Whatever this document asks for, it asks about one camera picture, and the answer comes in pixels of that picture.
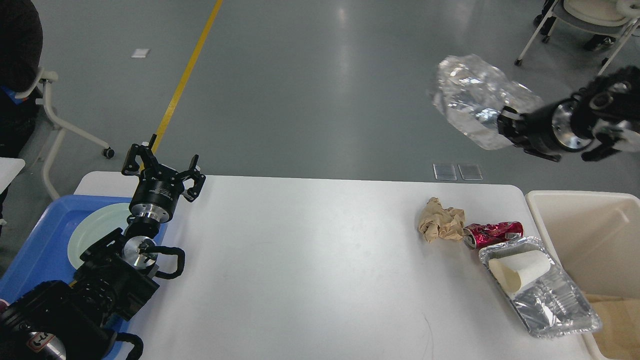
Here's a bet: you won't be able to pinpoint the floor socket plate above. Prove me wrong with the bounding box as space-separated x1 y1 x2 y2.
432 163 458 182
457 163 483 182

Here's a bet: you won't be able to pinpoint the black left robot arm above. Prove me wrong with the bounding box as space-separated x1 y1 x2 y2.
1 135 206 360

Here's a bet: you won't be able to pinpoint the crushed red soda can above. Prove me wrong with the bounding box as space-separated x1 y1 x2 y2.
462 221 524 249

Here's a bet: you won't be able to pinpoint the green plate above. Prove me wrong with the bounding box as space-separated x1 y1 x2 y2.
67 203 131 270

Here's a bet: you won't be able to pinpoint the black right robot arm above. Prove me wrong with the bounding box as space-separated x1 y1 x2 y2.
496 65 640 163

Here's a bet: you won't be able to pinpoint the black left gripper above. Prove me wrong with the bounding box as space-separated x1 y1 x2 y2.
122 134 206 223

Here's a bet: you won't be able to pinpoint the white office chair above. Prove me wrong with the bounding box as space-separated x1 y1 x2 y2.
514 0 640 76
13 67 115 201

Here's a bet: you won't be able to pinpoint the white office chair left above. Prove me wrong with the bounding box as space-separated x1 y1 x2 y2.
13 67 115 201

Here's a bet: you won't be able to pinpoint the clear plastic bottle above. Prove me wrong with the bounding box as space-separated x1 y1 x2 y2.
478 236 602 338

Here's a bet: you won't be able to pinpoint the aluminium foil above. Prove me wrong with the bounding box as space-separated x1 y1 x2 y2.
429 54 543 151

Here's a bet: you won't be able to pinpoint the floor socket plate left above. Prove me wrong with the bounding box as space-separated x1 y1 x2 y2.
432 163 458 182

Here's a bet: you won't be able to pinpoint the person in dark clothes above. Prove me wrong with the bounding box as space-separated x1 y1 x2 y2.
0 0 44 221

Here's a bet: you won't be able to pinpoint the brown paper bag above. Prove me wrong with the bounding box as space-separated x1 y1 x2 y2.
586 294 640 360

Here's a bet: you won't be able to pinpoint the crumpled brown paper ball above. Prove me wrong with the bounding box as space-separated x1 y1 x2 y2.
417 197 466 243

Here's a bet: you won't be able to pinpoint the blue plastic tray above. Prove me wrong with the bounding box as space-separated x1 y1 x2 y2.
1 195 165 360

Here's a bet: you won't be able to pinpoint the beige plastic bin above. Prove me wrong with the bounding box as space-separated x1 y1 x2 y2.
525 190 640 360

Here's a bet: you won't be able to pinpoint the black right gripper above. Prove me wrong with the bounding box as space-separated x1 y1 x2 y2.
497 98 594 163

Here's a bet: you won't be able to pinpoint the white office chair right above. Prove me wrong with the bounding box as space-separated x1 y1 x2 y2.
514 0 640 76

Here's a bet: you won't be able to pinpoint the person's feet under chair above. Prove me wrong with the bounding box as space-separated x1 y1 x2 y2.
533 0 617 51

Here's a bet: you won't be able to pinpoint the white paper on floor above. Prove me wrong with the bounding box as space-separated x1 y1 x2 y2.
130 48 151 59

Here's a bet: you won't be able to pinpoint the floor socket plate right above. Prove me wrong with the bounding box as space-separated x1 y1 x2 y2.
457 163 483 182

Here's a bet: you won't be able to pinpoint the white paper cup lying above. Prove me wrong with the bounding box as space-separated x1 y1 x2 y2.
487 250 551 295

